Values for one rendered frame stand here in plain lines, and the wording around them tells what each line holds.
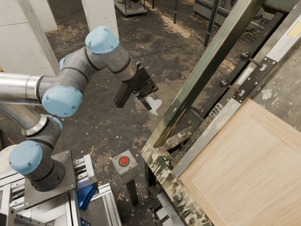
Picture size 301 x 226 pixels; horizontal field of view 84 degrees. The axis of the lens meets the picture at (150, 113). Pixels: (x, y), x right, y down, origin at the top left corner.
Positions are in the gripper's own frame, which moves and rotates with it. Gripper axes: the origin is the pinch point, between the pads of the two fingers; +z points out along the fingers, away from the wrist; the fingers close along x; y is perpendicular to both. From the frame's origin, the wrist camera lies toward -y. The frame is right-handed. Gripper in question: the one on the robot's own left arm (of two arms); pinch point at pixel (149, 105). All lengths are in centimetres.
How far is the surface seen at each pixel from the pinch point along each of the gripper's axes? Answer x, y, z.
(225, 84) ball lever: -8.8, 29.5, 5.8
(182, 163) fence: -15.2, -5.6, 39.0
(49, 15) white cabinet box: 471, -109, 57
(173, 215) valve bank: -32, -28, 55
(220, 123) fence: -13.7, 21.5, 24.1
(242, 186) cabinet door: -39, 13, 35
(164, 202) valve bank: -24, -29, 54
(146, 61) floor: 238, 18, 164
